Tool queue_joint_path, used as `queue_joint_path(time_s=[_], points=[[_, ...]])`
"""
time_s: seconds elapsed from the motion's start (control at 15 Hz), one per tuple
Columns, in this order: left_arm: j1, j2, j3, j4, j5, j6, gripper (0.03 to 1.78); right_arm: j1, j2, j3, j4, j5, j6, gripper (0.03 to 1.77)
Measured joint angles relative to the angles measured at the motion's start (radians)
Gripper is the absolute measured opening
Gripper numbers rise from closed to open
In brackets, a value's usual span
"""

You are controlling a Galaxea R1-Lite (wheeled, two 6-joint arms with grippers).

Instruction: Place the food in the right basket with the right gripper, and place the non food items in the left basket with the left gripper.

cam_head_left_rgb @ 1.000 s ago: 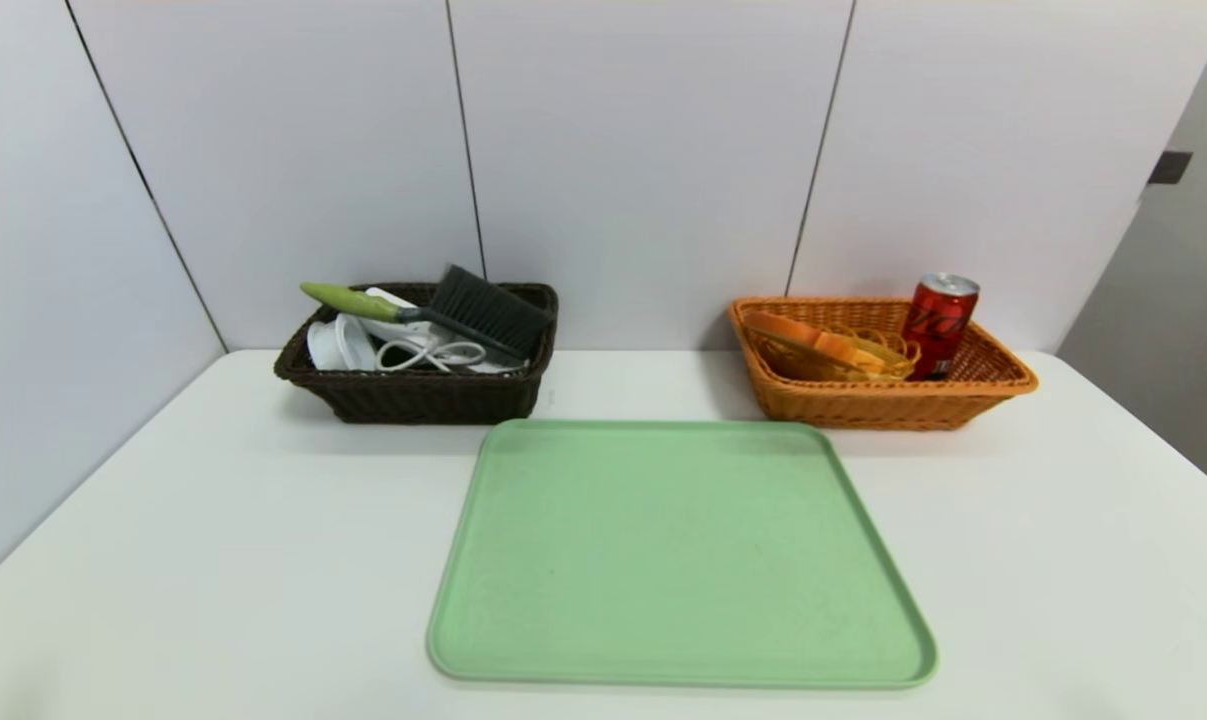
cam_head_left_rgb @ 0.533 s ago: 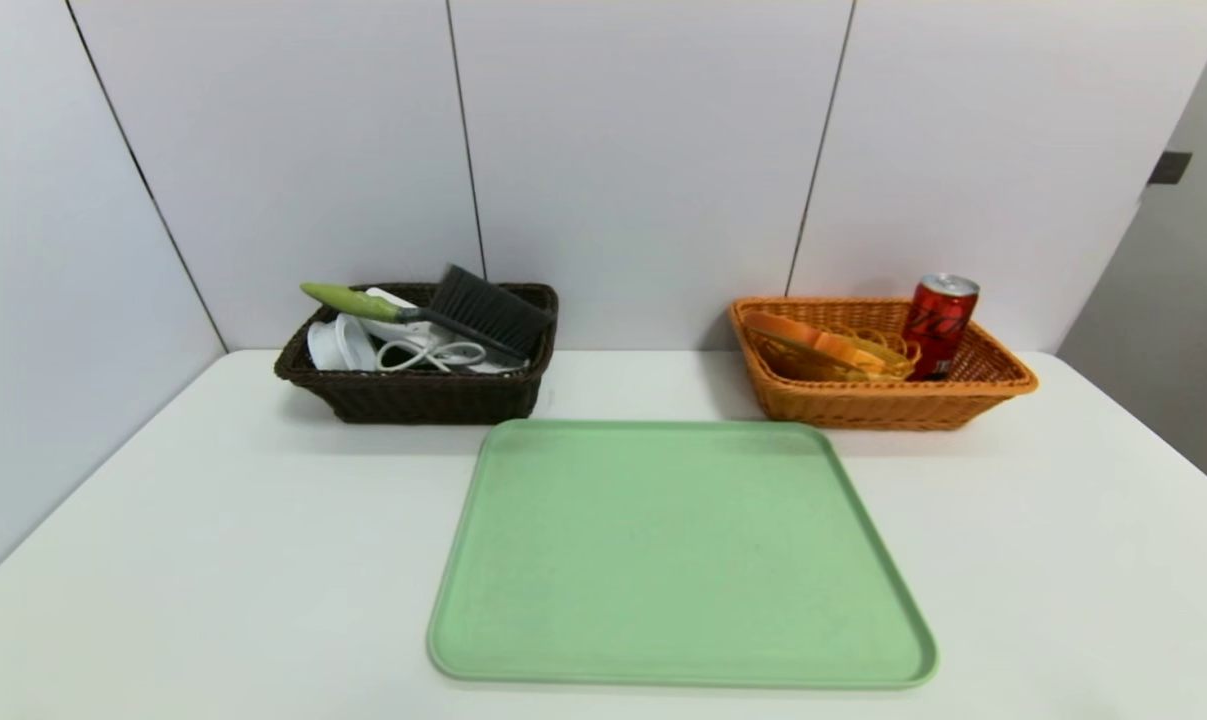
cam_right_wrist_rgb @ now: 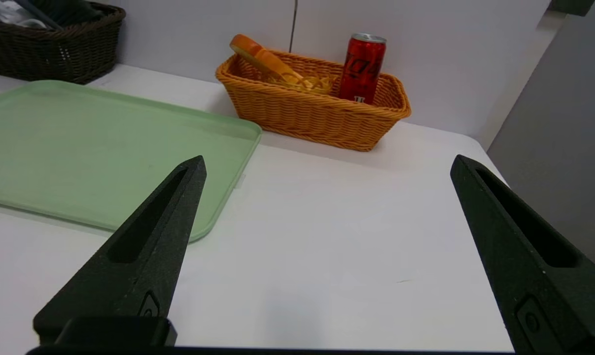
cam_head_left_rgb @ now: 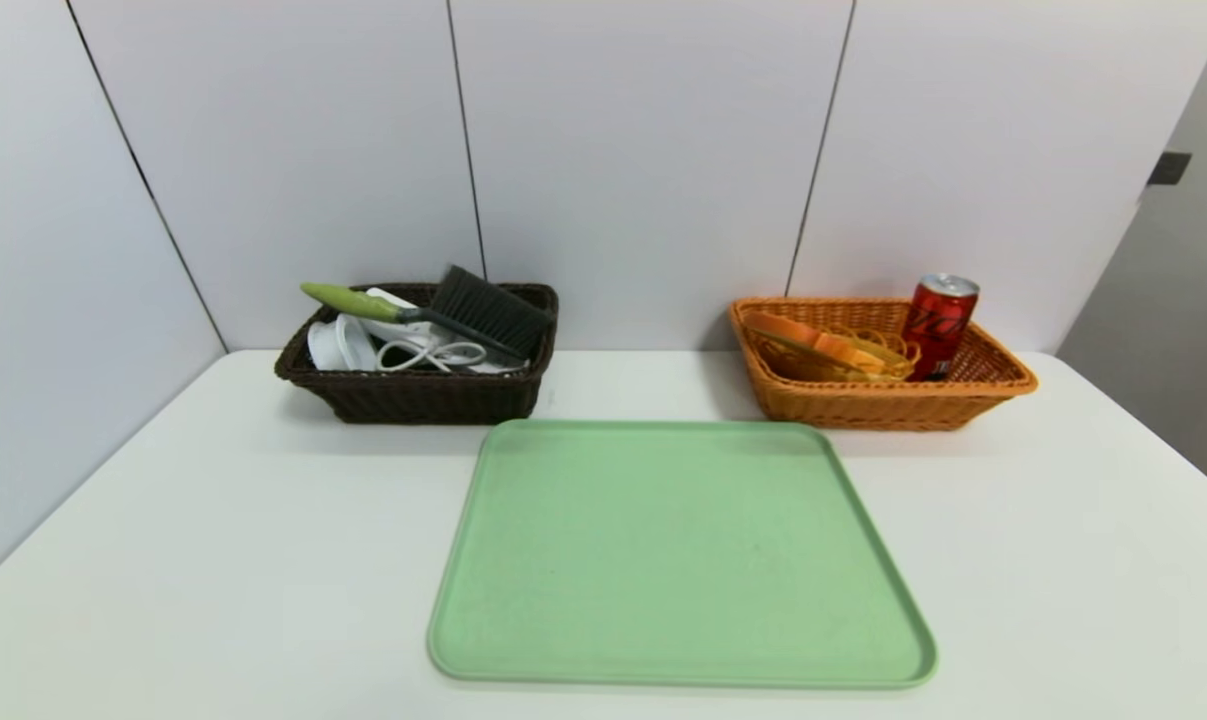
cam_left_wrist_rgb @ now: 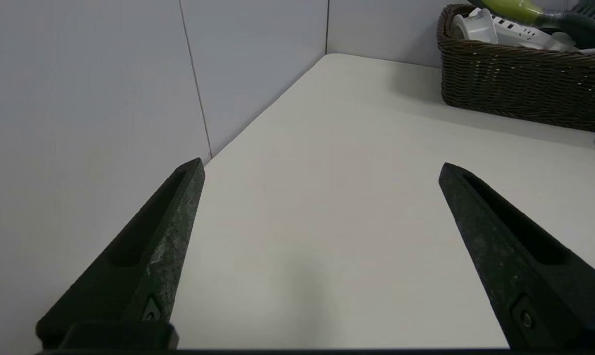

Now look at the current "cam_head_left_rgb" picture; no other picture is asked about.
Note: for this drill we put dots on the slice of white bread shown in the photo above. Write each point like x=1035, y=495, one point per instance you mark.
x=813, y=342

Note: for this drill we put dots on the white tape roll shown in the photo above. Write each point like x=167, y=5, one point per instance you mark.
x=341, y=347

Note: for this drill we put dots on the small yellow wicker bread tray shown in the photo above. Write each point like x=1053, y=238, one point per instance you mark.
x=893, y=362

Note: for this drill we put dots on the red soda can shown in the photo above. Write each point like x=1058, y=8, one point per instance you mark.
x=938, y=327

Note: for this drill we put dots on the dark brown wicker basket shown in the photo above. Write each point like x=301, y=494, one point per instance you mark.
x=423, y=400

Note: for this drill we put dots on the orange wicker basket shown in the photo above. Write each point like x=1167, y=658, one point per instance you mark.
x=963, y=400

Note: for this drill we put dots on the light green plastic tray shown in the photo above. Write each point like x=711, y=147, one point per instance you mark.
x=683, y=560

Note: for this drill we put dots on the dark wall plate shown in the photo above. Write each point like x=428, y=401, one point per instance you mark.
x=1170, y=168

